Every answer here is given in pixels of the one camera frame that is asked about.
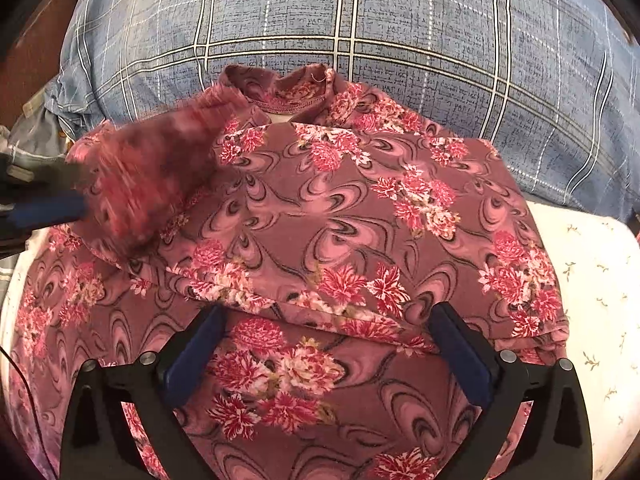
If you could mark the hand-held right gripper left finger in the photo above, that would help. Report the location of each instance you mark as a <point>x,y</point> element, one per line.
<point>195,360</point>

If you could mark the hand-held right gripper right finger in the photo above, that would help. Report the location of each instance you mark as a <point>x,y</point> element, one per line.
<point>460,355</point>

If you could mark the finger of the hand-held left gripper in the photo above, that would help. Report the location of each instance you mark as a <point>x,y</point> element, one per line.
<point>47,210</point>
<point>50,172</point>

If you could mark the maroon floral garment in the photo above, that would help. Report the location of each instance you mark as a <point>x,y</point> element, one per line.
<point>320,220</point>

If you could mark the white leaf print bedsheet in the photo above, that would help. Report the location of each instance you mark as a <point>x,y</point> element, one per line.
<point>600,285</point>

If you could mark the blue plaid quilt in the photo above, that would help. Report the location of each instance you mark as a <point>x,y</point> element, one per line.
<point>400,25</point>

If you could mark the brown wooden bed frame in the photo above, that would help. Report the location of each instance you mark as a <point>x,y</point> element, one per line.
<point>35,55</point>

